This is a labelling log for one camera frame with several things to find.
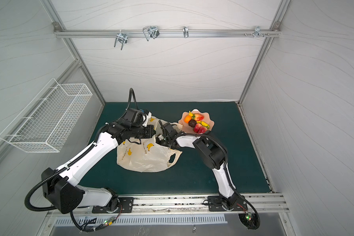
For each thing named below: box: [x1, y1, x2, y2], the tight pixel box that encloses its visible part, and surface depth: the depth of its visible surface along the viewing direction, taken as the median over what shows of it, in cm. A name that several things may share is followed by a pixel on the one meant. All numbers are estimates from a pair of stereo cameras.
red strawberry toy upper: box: [191, 113, 205, 122], surface depth 105 cm
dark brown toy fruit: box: [188, 119, 197, 128], surface depth 104 cm
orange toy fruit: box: [183, 115, 192, 124], surface depth 105 cm
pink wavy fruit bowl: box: [190, 109, 215, 133], surface depth 106 cm
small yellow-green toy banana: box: [196, 120, 211, 129], surface depth 104 cm
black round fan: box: [237, 212, 259, 228], surface depth 73 cm
